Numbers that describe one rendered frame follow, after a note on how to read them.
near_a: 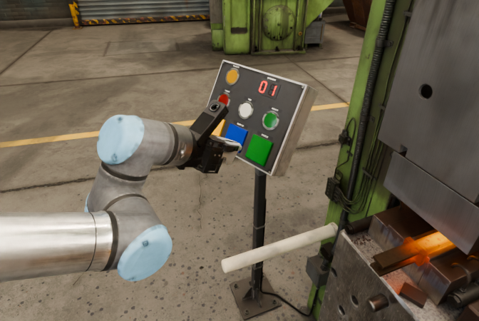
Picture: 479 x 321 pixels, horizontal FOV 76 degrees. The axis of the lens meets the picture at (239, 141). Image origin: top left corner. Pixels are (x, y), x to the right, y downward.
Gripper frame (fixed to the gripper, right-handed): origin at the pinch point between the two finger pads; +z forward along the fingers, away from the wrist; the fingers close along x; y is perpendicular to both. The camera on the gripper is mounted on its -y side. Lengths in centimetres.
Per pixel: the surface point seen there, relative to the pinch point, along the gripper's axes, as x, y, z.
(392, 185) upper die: 37.3, -5.9, 6.9
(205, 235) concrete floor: -58, 77, 80
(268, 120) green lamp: -0.5, -8.3, 10.6
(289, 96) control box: 2.8, -16.9, 11.0
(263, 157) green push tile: 2.6, 2.1, 10.3
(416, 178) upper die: 41.3, -9.5, 2.7
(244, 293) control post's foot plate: -12, 80, 66
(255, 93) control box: -8.7, -14.4, 11.0
